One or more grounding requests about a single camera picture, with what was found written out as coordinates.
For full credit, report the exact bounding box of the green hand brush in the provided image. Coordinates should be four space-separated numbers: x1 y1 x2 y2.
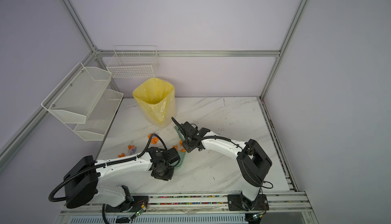
174 126 184 141

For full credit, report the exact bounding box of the green plastic dustpan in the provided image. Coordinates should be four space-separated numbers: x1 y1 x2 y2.
174 151 186 169

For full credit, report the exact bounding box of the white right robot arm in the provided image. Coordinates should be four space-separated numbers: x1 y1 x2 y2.
172 117 272 211

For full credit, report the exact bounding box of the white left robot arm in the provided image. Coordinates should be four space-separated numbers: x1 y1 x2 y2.
64 147 181 212

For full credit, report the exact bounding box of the yellow lined trash bin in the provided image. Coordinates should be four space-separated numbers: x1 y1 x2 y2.
132 78 177 127

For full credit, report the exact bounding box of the white wire wall basket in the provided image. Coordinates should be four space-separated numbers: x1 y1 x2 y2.
107 46 159 79

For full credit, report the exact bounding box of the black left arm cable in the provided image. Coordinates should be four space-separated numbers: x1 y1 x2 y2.
48 133 168 203

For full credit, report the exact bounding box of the white mesh wall shelf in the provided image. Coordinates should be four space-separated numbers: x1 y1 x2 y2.
41 63 123 141

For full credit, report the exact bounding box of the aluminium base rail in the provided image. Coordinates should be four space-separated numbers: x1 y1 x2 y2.
56 191 318 224

